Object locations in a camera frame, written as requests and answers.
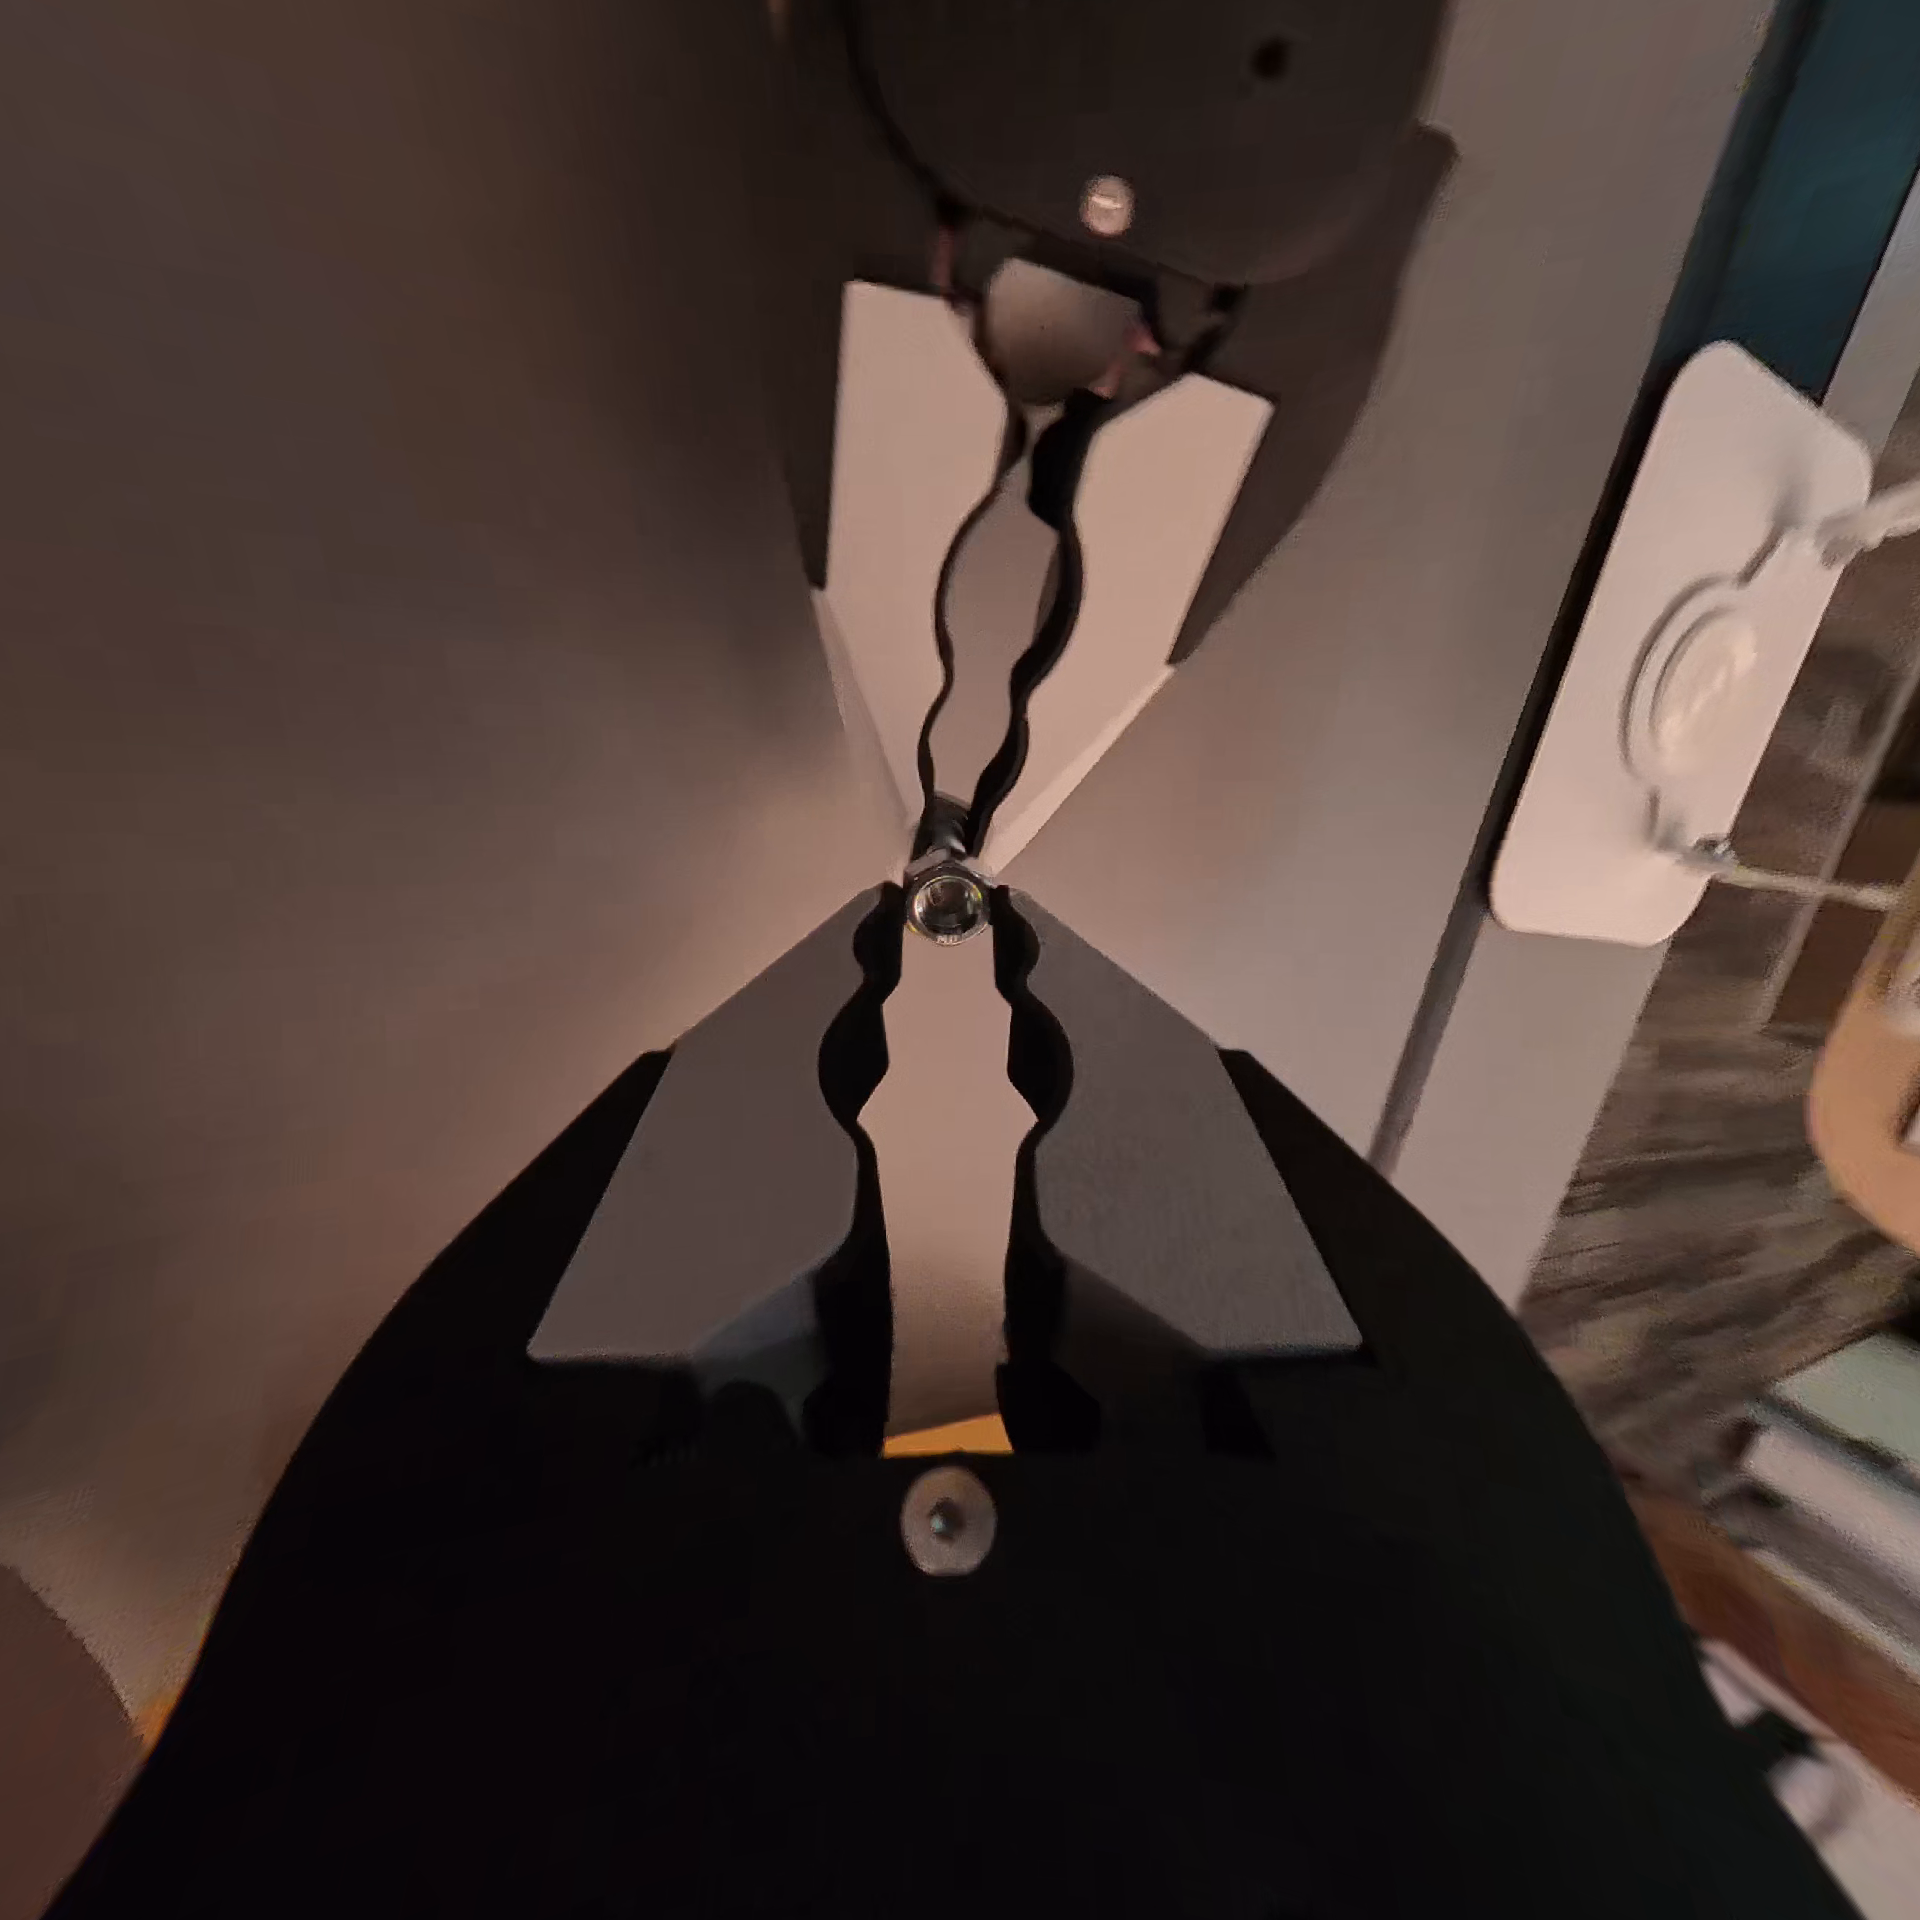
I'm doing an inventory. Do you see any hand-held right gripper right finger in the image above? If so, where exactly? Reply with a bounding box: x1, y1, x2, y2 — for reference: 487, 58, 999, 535
990, 882, 1366, 1458

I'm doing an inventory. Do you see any steel hex nut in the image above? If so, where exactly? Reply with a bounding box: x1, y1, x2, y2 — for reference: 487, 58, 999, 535
903, 871, 993, 957

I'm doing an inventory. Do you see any pale flat panel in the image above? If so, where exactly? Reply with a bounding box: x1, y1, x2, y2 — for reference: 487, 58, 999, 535
1726, 1327, 1920, 1562

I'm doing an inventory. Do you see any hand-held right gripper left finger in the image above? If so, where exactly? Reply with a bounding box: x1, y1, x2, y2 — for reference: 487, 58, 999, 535
526, 882, 911, 1455

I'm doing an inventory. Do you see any yellow plastic bin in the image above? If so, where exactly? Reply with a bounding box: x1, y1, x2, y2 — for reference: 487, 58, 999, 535
135, 1415, 1005, 1757

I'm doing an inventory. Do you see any instruction sheet on stand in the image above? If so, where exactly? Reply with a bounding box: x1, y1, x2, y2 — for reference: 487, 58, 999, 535
1489, 343, 1877, 947

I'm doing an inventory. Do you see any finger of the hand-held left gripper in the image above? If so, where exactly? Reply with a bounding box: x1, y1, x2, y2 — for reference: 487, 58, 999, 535
810, 279, 1026, 883
972, 372, 1279, 869

